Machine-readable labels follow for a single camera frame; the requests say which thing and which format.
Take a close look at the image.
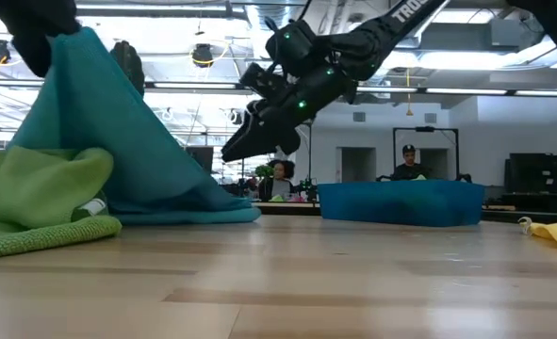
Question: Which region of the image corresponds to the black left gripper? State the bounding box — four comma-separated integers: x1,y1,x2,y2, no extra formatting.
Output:
0,0,81,79

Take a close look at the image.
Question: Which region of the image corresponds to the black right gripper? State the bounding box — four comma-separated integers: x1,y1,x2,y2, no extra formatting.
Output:
220,63,357,164

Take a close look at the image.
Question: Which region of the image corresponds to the light blue microfiber towel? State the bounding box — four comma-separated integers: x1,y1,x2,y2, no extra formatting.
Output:
6,25,262,226

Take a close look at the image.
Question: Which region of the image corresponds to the person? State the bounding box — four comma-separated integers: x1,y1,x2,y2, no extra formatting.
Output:
257,159,299,202
389,143,433,182

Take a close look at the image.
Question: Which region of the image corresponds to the black computer monitor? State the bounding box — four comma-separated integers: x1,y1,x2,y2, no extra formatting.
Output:
185,145,215,176

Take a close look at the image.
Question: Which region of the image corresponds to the green cactus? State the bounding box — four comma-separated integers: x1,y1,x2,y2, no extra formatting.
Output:
108,40,146,99

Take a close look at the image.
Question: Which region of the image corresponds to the black cabinet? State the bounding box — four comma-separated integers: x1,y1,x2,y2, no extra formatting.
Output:
503,152,557,214

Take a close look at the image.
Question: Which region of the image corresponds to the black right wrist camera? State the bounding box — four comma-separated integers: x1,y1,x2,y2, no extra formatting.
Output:
238,61,289,104

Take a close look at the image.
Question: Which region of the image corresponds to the silver ventilation duct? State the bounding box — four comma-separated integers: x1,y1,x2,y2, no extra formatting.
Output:
244,0,282,60

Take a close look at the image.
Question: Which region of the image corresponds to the black background rig frame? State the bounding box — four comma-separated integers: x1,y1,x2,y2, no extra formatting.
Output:
391,125,460,181

